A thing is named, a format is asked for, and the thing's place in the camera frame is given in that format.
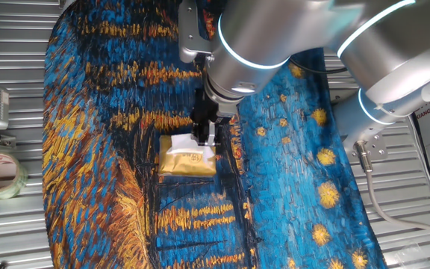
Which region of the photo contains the white napkin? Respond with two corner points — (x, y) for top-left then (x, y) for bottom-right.
(165, 133), (216, 162)

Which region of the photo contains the starry night painted tablecloth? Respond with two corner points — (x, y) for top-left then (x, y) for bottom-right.
(42, 0), (387, 269)

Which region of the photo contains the clear tape roll red print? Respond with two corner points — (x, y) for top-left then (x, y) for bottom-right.
(0, 152), (28, 200)

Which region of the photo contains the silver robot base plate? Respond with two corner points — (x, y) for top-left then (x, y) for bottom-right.
(343, 130), (390, 164)

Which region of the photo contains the grey cable with metal plug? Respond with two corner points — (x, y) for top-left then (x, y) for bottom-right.
(352, 140), (430, 246)

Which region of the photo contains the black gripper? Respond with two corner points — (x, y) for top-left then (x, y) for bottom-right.
(191, 87), (223, 146)

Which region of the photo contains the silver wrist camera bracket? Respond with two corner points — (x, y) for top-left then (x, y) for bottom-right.
(177, 0), (219, 64)

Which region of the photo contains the gold tissue pack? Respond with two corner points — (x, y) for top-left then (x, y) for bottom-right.
(158, 134), (218, 178)

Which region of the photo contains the clear plastic bag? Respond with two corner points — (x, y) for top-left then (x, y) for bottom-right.
(392, 241), (430, 268)

